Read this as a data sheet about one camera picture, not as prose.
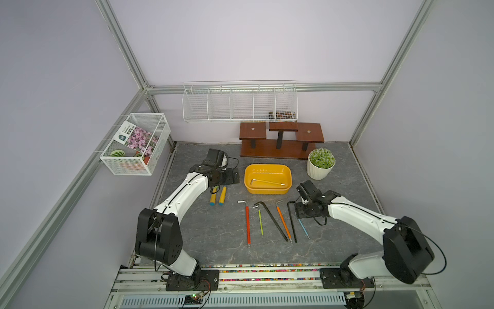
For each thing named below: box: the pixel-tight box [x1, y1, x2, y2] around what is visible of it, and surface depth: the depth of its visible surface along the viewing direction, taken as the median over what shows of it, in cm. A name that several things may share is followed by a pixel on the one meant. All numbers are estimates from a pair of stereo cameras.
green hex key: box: [257, 209, 265, 236], surface depth 89 cm
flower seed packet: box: [113, 121, 159, 157], surface depth 76 cm
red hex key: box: [236, 200, 252, 247], surface depth 91 cm
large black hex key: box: [253, 200, 289, 243], surface depth 91 cm
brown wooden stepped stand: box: [239, 121, 325, 160], surface depth 110 cm
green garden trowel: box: [209, 186, 219, 206], surface depth 95 cm
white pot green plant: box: [306, 147, 336, 181], surface depth 98 cm
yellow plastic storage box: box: [243, 164, 293, 195], surface depth 104 cm
